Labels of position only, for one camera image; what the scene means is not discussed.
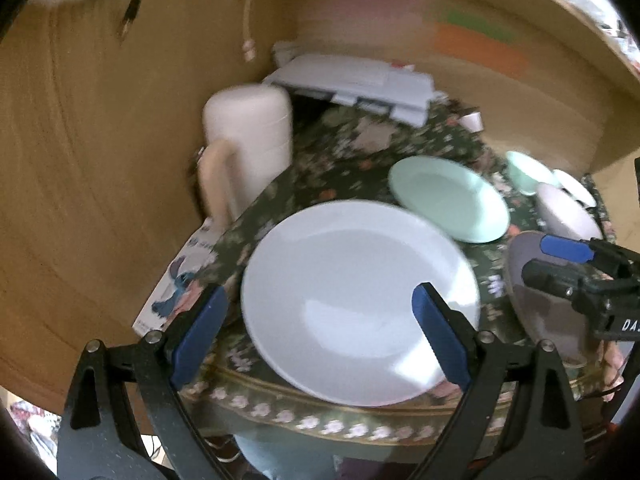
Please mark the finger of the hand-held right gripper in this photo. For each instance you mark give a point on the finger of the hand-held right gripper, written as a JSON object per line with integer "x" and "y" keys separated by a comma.
{"x": 565, "y": 249}
{"x": 550, "y": 275}

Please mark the stack of white papers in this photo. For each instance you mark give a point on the stack of white papers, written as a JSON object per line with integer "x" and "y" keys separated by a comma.
{"x": 350, "y": 77}

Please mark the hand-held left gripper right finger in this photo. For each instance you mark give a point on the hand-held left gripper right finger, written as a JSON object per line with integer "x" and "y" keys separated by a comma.
{"x": 440, "y": 335}

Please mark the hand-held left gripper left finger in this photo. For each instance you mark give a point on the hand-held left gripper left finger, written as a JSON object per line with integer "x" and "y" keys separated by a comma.
{"x": 200, "y": 330}

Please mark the mint green bowl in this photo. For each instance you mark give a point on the mint green bowl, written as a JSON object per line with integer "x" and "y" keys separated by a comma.
{"x": 527, "y": 170}

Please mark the orange sticky note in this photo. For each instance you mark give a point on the orange sticky note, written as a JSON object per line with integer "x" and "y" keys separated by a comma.
{"x": 480, "y": 52}

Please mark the large white plate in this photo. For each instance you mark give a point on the large white plate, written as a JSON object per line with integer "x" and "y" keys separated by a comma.
{"x": 350, "y": 270}

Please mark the Stitch cartoon booklet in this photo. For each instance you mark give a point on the Stitch cartoon booklet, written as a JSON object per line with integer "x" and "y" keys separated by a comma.
{"x": 172, "y": 280}

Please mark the dark floral tablecloth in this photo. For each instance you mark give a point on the dark floral tablecloth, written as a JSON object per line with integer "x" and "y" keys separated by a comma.
{"x": 340, "y": 160}

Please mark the green sticky note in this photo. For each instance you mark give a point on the green sticky note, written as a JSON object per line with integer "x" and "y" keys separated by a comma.
{"x": 480, "y": 22}

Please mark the small white patterned bowl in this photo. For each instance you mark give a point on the small white patterned bowl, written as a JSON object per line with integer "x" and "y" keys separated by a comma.
{"x": 575, "y": 187}

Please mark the grey plate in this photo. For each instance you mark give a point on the grey plate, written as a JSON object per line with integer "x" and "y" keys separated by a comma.
{"x": 545, "y": 320}

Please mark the mint green plate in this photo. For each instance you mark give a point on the mint green plate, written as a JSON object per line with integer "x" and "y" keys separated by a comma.
{"x": 450, "y": 200}

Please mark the person's right hand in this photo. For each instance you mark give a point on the person's right hand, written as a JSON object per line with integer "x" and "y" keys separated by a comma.
{"x": 612, "y": 367}

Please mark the dark hanging tassel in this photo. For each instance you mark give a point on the dark hanging tassel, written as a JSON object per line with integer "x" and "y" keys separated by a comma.
{"x": 131, "y": 10}

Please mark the pale pink bowl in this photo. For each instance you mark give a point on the pale pink bowl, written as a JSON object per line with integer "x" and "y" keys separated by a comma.
{"x": 565, "y": 215}

